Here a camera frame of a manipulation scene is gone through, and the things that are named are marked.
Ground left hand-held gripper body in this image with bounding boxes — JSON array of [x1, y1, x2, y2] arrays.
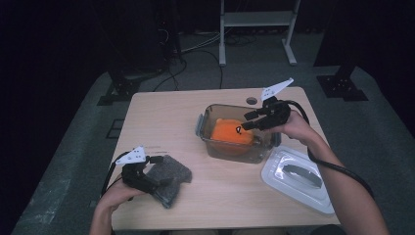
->
[[115, 145, 161, 194]]

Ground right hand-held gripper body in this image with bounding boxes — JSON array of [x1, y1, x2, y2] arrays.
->
[[259, 77, 295, 131]]

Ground grey fluffy cloth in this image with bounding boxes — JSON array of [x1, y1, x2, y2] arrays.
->
[[145, 155, 194, 210]]

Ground orange plush toy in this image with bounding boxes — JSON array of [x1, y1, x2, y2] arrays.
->
[[209, 117, 255, 156]]

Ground clear plastic storage box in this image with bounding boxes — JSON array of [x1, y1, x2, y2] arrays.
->
[[195, 103, 282, 165]]

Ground white container lid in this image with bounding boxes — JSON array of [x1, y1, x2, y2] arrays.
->
[[259, 145, 337, 216]]

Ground person's right hand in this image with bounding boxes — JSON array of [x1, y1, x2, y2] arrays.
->
[[270, 111, 319, 146]]

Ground person's left hand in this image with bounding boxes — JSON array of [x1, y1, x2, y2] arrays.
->
[[97, 179, 146, 214]]

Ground black metal stand base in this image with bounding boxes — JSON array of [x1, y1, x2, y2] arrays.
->
[[314, 48, 370, 102], [96, 63, 170, 107]]

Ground white metal stand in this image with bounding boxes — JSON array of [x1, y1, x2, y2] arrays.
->
[[218, 0, 301, 68]]

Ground left hand-held gripper cable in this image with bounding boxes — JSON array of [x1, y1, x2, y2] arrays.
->
[[100, 150, 131, 198]]

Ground hand-held gripper cable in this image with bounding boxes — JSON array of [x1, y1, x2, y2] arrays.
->
[[100, 150, 131, 198], [283, 99, 376, 200]]

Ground black floor tape frame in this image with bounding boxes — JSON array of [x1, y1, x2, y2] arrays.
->
[[106, 118, 125, 140]]

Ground black looping floor cable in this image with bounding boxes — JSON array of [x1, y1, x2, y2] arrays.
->
[[153, 48, 226, 92]]

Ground right hand-held gripper cable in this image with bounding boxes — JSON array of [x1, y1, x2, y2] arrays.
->
[[283, 99, 376, 200]]

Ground white floor cables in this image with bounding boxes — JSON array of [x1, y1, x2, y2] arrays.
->
[[179, 32, 223, 55]]

